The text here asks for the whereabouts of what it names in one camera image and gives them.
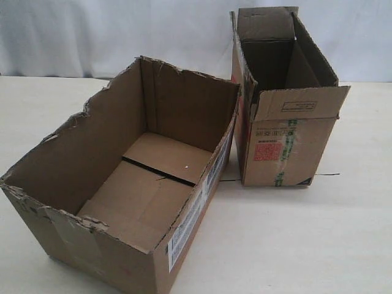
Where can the tall printed cardboard box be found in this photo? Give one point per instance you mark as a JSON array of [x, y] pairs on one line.
[[290, 97]]

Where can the white backdrop curtain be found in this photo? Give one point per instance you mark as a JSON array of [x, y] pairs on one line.
[[101, 38]]

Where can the torn cardboard box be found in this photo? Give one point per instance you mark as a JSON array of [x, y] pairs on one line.
[[119, 190]]

